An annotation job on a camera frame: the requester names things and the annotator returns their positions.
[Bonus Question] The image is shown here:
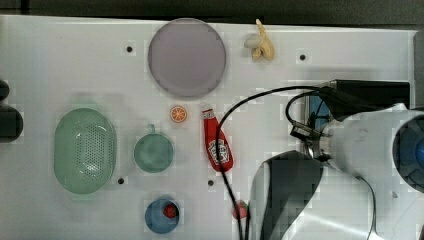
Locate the green cup with handle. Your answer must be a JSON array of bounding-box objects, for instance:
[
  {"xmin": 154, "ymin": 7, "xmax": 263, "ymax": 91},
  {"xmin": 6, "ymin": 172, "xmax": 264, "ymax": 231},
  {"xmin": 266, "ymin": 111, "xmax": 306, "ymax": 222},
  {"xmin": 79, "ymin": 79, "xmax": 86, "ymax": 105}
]
[{"xmin": 133, "ymin": 124, "xmax": 174, "ymax": 173}]

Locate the red strawberry toy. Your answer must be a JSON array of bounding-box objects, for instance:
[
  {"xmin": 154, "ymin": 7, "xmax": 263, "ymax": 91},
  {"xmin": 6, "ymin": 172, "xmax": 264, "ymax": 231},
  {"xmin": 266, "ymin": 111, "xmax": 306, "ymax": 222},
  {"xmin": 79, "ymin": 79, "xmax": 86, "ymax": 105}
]
[{"xmin": 232, "ymin": 200, "xmax": 248, "ymax": 219}]

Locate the red strawberry in cup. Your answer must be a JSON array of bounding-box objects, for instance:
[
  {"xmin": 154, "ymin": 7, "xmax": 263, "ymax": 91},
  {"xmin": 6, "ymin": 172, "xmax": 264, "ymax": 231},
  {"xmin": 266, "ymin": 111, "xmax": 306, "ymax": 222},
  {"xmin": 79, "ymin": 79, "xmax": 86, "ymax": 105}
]
[{"xmin": 163, "ymin": 204, "xmax": 178, "ymax": 219}]

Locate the peeled banana toy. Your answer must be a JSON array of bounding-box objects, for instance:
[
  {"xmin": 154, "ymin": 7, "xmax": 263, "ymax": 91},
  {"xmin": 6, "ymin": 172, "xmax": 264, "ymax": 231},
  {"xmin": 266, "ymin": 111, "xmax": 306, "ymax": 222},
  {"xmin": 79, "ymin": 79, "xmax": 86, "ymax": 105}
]
[{"xmin": 244, "ymin": 19, "xmax": 275, "ymax": 61}]

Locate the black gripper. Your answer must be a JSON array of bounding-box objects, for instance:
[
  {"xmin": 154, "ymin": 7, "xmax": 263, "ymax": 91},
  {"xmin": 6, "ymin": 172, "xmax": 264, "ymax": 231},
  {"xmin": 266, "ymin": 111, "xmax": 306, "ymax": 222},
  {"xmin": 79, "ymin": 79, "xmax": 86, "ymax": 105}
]
[{"xmin": 290, "ymin": 121, "xmax": 331, "ymax": 162}]

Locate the black round pan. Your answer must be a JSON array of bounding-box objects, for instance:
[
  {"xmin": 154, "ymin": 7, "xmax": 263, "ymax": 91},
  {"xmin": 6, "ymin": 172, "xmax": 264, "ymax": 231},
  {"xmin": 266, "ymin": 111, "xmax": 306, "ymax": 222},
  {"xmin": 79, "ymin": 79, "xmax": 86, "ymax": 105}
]
[{"xmin": 0, "ymin": 105, "xmax": 23, "ymax": 143}]

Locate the lilac round plate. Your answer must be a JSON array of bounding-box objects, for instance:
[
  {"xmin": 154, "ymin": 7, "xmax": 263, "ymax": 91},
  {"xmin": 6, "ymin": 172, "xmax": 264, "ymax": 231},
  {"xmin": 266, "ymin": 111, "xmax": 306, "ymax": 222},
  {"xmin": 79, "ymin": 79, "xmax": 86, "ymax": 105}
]
[{"xmin": 148, "ymin": 18, "xmax": 226, "ymax": 98}]

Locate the black round pot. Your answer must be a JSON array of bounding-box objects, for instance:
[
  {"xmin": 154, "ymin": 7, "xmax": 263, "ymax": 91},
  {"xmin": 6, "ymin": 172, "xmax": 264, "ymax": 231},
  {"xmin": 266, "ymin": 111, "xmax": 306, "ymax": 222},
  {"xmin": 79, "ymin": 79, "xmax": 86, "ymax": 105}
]
[{"xmin": 0, "ymin": 80, "xmax": 10, "ymax": 101}]

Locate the red ketchup bottle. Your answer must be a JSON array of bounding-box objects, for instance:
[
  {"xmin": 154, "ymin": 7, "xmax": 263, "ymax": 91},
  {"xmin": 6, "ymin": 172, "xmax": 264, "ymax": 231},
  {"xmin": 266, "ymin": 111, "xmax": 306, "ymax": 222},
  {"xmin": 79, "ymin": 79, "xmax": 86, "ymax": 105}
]
[{"xmin": 200, "ymin": 103, "xmax": 234, "ymax": 172}]

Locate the green perforated colander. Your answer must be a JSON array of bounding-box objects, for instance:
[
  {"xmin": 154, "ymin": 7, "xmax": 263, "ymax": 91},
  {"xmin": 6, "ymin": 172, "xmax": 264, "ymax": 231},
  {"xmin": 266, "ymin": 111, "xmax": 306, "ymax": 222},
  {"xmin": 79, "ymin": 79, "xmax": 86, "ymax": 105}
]
[{"xmin": 53, "ymin": 108, "xmax": 117, "ymax": 195}]

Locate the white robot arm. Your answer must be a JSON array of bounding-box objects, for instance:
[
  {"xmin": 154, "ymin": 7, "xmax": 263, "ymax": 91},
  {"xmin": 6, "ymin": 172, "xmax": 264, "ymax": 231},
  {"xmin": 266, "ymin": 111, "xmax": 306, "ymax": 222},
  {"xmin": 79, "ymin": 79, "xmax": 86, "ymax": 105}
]
[{"xmin": 248, "ymin": 104, "xmax": 423, "ymax": 240}]

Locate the black cable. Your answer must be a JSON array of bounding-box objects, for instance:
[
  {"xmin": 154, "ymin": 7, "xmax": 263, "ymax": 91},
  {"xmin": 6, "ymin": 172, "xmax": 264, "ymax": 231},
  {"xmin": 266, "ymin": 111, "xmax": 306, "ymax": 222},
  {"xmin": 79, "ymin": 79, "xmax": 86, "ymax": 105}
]
[{"xmin": 214, "ymin": 85, "xmax": 331, "ymax": 240}]

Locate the orange slice toy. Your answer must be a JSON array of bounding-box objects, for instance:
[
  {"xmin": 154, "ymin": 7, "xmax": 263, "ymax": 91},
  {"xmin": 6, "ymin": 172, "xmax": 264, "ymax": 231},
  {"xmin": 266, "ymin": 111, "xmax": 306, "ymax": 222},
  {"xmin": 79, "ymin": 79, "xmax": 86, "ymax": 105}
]
[{"xmin": 170, "ymin": 105, "xmax": 188, "ymax": 123}]

